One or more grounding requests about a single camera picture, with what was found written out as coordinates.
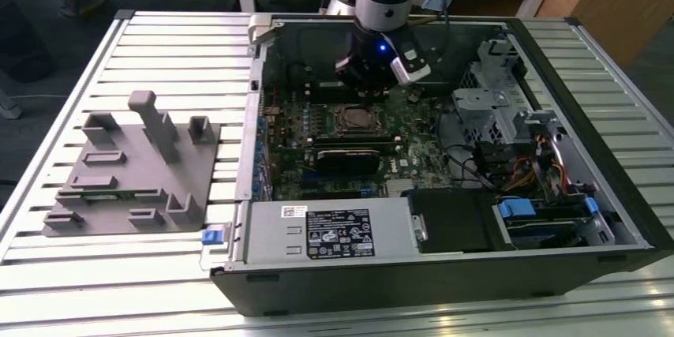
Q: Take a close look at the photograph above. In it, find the black plastic shroud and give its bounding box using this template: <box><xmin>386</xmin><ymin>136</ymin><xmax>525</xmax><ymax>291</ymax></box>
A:
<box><xmin>402</xmin><ymin>188</ymin><xmax>517</xmax><ymax>255</ymax></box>

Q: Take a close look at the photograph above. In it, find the metal socket cover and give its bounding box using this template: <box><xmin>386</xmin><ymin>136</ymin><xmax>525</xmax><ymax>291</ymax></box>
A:
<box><xmin>330</xmin><ymin>103</ymin><xmax>393</xmax><ymax>135</ymax></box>

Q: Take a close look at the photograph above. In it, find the grey metal disk bay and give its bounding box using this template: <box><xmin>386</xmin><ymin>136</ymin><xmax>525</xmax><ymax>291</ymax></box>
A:
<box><xmin>513</xmin><ymin>110</ymin><xmax>602</xmax><ymax>200</ymax></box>

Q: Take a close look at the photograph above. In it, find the CPU socket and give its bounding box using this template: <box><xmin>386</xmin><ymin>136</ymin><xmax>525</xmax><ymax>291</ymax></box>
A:
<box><xmin>327</xmin><ymin>102</ymin><xmax>396</xmax><ymax>137</ymax></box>

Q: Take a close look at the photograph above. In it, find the black PC case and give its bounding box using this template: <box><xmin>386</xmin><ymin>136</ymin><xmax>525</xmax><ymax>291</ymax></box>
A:
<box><xmin>209</xmin><ymin>13</ymin><xmax>674</xmax><ymax>318</ymax></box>

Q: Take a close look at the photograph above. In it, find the green motherboard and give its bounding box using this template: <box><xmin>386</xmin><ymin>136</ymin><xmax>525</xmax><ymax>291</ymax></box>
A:
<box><xmin>261</xmin><ymin>83</ymin><xmax>461</xmax><ymax>202</ymax></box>

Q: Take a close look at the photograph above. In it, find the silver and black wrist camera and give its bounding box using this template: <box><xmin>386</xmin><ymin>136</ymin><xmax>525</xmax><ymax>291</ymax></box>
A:
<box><xmin>389</xmin><ymin>39</ymin><xmax>434</xmax><ymax>86</ymax></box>

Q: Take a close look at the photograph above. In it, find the black graphics card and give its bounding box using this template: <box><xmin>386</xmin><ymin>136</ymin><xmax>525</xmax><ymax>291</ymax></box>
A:
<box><xmin>314</xmin><ymin>147</ymin><xmax>382</xmax><ymax>175</ymax></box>

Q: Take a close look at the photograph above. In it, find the metal drive cage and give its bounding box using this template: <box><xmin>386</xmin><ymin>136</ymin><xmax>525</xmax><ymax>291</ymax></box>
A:
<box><xmin>450</xmin><ymin>32</ymin><xmax>534</xmax><ymax>144</ymax></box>

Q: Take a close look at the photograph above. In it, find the grey parts rack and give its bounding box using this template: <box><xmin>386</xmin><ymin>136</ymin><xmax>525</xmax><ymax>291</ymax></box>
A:
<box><xmin>40</xmin><ymin>90</ymin><xmax>223</xmax><ymax>239</ymax></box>

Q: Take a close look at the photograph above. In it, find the blue case latch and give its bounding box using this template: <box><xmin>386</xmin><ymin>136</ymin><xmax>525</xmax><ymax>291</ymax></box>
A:
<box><xmin>202</xmin><ymin>225</ymin><xmax>226</xmax><ymax>246</ymax></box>

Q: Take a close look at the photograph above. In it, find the light grey case handle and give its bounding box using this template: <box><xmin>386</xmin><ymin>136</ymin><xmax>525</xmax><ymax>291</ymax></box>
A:
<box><xmin>246</xmin><ymin>13</ymin><xmax>277</xmax><ymax>45</ymax></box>

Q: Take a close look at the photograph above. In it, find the CPU with silver top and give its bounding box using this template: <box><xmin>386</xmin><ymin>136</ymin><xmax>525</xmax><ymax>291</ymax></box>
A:
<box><xmin>338</xmin><ymin>109</ymin><xmax>380</xmax><ymax>130</ymax></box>

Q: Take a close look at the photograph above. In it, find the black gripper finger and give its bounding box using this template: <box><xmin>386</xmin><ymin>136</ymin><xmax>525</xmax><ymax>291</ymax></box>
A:
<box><xmin>357</xmin><ymin>91</ymin><xmax>390</xmax><ymax>112</ymax></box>

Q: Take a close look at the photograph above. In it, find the small silver heatsink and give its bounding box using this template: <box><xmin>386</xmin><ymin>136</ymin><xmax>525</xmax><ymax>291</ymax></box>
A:
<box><xmin>388</xmin><ymin>178</ymin><xmax>417</xmax><ymax>198</ymax></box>

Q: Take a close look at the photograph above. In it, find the grey power supply unit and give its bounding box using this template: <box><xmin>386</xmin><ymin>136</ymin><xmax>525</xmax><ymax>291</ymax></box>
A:
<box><xmin>242</xmin><ymin>197</ymin><xmax>424</xmax><ymax>268</ymax></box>

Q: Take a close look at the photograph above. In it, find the hard disk in blue carrier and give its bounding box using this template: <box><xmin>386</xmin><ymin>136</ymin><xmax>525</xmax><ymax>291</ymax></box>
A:
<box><xmin>494</xmin><ymin>197</ymin><xmax>602</xmax><ymax>235</ymax></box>

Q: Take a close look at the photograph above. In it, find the coloured power wire bundle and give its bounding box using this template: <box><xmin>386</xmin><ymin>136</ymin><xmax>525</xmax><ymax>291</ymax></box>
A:
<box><xmin>502</xmin><ymin>134</ymin><xmax>577</xmax><ymax>196</ymax></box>

